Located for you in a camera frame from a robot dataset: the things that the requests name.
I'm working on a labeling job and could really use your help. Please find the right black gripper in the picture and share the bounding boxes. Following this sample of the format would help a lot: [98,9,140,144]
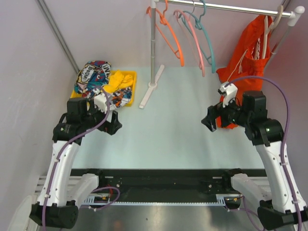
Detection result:
[201,93,250,132]

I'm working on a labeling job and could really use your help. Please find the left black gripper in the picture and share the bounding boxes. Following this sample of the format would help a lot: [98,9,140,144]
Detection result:
[81,100,121,135]

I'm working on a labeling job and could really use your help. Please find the orange shorts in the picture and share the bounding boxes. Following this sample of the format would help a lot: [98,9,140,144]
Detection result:
[215,14,275,130]

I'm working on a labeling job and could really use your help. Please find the beige hanger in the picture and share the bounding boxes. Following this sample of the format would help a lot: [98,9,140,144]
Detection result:
[261,5,284,59]

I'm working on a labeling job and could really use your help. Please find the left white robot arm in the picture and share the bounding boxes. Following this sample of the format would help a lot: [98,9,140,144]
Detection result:
[29,94,122,229]

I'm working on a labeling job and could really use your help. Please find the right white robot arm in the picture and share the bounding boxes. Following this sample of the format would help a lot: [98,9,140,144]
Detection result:
[201,90,308,231]

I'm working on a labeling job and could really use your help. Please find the yellow shorts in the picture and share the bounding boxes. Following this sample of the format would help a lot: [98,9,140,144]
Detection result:
[103,70,133,93]

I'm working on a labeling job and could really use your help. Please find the comic print shorts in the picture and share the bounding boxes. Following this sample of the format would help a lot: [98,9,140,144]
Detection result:
[73,60,133,111]

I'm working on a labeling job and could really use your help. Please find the pink hanger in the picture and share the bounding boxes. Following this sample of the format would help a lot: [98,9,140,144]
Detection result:
[173,9,205,77]

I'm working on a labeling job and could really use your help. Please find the teal hanger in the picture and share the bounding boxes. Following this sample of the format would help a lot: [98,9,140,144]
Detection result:
[184,0,216,73]

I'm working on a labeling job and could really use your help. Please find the orange hanger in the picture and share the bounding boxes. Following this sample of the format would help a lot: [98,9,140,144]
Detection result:
[146,0,185,67]

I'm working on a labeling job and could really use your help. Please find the yellow plastic bin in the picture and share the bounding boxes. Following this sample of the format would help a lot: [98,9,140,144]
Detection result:
[70,70,137,110]

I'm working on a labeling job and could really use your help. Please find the white clothes rack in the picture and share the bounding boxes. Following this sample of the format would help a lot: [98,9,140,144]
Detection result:
[138,0,305,109]

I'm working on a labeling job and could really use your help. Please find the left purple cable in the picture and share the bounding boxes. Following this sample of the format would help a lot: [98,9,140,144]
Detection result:
[41,84,121,228]

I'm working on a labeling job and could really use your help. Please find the purple cable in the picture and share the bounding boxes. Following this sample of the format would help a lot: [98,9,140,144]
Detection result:
[226,76,304,231]
[41,84,121,228]

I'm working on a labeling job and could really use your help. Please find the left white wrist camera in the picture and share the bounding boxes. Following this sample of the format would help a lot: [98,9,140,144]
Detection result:
[93,87,111,114]

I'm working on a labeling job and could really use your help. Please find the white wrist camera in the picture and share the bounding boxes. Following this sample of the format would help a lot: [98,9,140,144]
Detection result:
[93,87,111,114]
[218,82,238,108]

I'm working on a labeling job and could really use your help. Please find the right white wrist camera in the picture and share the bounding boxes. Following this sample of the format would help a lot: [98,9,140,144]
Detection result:
[218,82,238,108]

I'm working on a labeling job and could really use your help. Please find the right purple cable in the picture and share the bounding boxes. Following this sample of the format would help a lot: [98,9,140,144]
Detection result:
[226,76,304,231]

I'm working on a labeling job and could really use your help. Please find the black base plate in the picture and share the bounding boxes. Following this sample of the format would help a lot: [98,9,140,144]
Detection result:
[71,167,268,203]

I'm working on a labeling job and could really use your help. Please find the aluminium frame rail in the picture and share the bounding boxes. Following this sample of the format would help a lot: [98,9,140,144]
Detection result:
[34,176,81,196]

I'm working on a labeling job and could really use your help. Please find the white slotted cable duct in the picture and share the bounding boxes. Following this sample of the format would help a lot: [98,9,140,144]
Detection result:
[81,194,243,208]

